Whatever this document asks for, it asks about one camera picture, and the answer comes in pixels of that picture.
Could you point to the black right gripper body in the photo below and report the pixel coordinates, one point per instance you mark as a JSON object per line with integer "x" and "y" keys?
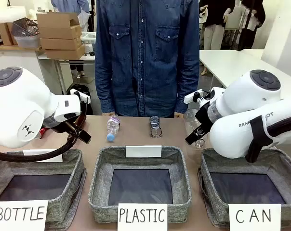
{"x": 204, "y": 119}

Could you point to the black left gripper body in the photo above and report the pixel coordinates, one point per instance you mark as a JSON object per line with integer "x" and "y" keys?
{"x": 69, "y": 124}

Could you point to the large clear plastic bottle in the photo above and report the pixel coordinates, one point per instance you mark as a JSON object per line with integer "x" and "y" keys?
{"x": 190, "y": 120}

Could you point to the small water bottle blue cap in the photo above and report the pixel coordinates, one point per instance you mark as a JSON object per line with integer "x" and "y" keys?
{"x": 112, "y": 127}

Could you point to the red crushed can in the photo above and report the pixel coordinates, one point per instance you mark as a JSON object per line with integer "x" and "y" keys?
{"x": 40, "y": 133}

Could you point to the black patterned can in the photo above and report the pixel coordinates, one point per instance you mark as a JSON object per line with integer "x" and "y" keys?
{"x": 156, "y": 126}

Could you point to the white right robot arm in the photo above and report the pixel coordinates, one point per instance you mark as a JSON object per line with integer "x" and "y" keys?
{"x": 232, "y": 134}

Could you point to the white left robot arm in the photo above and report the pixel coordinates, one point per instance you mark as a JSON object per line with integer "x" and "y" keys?
{"x": 15, "y": 108}

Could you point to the grey fabric basket bottle label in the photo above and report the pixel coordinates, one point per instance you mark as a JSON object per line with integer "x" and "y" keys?
{"x": 74, "y": 168}

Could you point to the grey fabric basket plastic label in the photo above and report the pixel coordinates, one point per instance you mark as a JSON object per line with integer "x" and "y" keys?
{"x": 140, "y": 183}

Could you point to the grey fabric basket can label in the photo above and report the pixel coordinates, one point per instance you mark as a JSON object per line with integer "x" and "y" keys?
{"x": 246, "y": 187}

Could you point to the white paper label CAN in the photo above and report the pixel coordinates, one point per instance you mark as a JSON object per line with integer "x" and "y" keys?
{"x": 254, "y": 216}

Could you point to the person's left hand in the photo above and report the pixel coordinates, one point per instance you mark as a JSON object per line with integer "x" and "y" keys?
{"x": 178, "y": 115}

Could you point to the person's right hand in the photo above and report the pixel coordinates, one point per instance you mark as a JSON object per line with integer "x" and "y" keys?
{"x": 110, "y": 113}

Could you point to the black backpack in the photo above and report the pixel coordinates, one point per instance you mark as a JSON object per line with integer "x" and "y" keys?
{"x": 81, "y": 87}

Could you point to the blank white card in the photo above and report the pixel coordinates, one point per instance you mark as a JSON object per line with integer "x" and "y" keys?
{"x": 34, "y": 152}
{"x": 143, "y": 151}

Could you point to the white table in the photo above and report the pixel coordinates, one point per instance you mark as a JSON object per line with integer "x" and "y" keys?
{"x": 222, "y": 65}

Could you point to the white background desk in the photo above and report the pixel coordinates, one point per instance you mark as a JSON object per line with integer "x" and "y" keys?
{"x": 63, "y": 65}

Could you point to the flat closed cardboard box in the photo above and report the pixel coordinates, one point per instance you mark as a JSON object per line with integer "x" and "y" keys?
{"x": 64, "y": 53}
{"x": 61, "y": 43}

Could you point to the person in denim shirt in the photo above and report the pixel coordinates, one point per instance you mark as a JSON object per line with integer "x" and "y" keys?
{"x": 145, "y": 60}

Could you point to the white paper label PLASTIC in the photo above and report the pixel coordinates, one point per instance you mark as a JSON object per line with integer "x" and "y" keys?
{"x": 142, "y": 216}

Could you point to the person in white trousers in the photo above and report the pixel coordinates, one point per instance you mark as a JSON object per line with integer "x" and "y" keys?
{"x": 214, "y": 24}

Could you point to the clear plastic storage bin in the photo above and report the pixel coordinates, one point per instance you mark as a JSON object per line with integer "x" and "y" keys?
{"x": 27, "y": 36}

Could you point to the open cardboard box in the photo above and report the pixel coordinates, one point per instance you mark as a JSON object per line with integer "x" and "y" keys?
{"x": 58, "y": 25}

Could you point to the white paper label BOTTLE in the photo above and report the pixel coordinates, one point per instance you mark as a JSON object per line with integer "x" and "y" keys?
{"x": 20, "y": 215}

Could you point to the person in black clothes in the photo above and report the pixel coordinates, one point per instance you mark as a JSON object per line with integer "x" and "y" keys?
{"x": 252, "y": 24}

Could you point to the small cardboard box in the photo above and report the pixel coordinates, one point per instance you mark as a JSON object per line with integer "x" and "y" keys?
{"x": 5, "y": 33}

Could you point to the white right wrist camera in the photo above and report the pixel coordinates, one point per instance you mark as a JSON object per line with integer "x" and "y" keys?
{"x": 193, "y": 96}

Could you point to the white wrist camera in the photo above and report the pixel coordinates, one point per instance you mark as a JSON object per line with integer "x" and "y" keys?
{"x": 193, "y": 96}
{"x": 80, "y": 95}

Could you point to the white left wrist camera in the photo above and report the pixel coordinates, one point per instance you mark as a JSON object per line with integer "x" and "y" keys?
{"x": 80, "y": 95}

